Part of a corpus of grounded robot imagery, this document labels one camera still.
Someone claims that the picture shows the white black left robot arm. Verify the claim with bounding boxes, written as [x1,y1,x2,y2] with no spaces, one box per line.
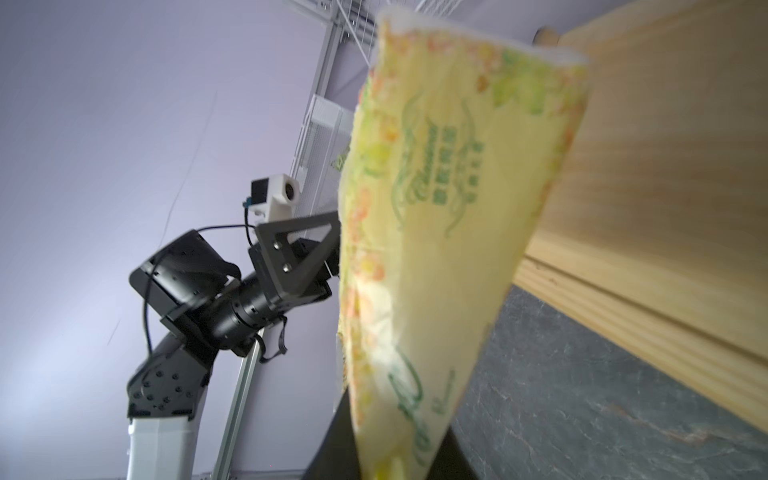
[127,212,341,479]

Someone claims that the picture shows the white wire wall rack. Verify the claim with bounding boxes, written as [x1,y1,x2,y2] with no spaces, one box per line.
[285,0,463,66]

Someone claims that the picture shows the aluminium frame corner post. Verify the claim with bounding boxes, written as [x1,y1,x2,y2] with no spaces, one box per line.
[210,345,263,480]

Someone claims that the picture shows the light wooden two-tier shelf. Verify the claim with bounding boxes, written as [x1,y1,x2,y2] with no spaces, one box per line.
[515,1,767,429]

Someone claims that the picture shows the green tissue pack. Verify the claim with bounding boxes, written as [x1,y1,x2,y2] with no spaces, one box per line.
[339,5,590,479]

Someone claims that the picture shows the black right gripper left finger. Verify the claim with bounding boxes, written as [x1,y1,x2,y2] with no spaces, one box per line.
[302,390,361,480]

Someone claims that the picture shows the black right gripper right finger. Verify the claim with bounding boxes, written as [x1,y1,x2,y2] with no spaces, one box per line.
[426,428,478,480]

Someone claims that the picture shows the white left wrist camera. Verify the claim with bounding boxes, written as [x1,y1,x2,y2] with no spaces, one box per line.
[243,174,301,222]

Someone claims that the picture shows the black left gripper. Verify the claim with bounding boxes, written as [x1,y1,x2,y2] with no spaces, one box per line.
[248,211,341,306]

